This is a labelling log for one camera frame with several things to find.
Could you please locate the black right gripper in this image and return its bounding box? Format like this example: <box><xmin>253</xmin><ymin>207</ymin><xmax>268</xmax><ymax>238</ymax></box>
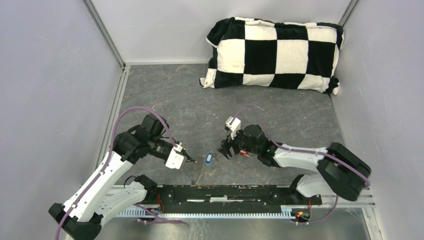
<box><xmin>217</xmin><ymin>127</ymin><xmax>260</xmax><ymax>160</ymax></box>

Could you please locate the blue tag key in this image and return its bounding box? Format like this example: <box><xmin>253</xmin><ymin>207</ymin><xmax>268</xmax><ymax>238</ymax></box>
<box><xmin>204</xmin><ymin>152</ymin><xmax>219</xmax><ymax>164</ymax></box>

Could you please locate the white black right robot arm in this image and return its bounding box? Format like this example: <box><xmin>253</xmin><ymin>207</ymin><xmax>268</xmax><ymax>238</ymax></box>
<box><xmin>218</xmin><ymin>124</ymin><xmax>372</xmax><ymax>204</ymax></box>

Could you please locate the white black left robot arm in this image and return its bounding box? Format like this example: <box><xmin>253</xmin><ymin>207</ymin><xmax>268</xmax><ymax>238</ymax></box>
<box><xmin>48</xmin><ymin>113</ymin><xmax>194</xmax><ymax>240</ymax></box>

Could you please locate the red tag key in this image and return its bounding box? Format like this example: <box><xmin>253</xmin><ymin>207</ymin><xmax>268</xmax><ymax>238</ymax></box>
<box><xmin>239</xmin><ymin>150</ymin><xmax>250</xmax><ymax>157</ymax></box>

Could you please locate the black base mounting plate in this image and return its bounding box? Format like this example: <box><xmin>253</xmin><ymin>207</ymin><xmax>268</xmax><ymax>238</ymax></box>
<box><xmin>142</xmin><ymin>185</ymin><xmax>323</xmax><ymax>214</ymax></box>

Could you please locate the black white checkered pillow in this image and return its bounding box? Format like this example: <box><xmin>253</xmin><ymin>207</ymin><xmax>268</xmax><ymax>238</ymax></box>
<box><xmin>199</xmin><ymin>17</ymin><xmax>344</xmax><ymax>95</ymax></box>

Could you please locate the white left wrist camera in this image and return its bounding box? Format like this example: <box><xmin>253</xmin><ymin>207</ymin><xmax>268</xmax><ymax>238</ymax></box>
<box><xmin>165</xmin><ymin>142</ymin><xmax>186</xmax><ymax>170</ymax></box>

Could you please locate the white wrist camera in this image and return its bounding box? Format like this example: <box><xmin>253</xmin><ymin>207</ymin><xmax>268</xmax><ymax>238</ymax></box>
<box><xmin>225</xmin><ymin>116</ymin><xmax>241</xmax><ymax>140</ymax></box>
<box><xmin>165</xmin><ymin>142</ymin><xmax>186</xmax><ymax>170</ymax></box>

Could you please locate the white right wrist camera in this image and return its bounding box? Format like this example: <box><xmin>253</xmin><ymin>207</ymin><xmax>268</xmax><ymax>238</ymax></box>
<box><xmin>225</xmin><ymin>116</ymin><xmax>241</xmax><ymax>140</ymax></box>

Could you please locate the white toothed cable duct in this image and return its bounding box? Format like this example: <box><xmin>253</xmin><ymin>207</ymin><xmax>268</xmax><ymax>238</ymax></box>
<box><xmin>116</xmin><ymin>206</ymin><xmax>295</xmax><ymax>220</ymax></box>

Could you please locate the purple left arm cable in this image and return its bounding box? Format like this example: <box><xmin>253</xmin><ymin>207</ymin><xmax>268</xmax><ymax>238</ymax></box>
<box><xmin>54</xmin><ymin>106</ymin><xmax>185</xmax><ymax>240</ymax></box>

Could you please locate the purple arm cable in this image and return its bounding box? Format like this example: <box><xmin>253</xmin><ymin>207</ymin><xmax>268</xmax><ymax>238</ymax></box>
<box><xmin>54</xmin><ymin>106</ymin><xmax>185</xmax><ymax>240</ymax></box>
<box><xmin>231</xmin><ymin>105</ymin><xmax>372</xmax><ymax>225</ymax></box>

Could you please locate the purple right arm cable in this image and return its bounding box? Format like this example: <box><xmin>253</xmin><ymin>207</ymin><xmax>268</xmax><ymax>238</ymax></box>
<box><xmin>231</xmin><ymin>105</ymin><xmax>372</xmax><ymax>225</ymax></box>

